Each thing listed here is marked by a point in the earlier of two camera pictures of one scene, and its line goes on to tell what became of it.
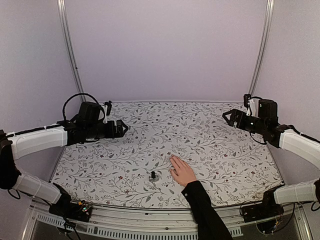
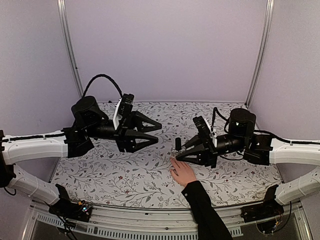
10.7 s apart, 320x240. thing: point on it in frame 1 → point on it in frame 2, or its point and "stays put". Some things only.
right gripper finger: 231,121 → 196,141
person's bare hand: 181,172 stays put
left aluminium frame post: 66,32 stays put
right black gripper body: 244,125 → 211,153
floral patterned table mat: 232,169 stays put
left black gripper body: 111,133 → 126,122
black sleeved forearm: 210,226 stays put
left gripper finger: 125,126 → 137,119
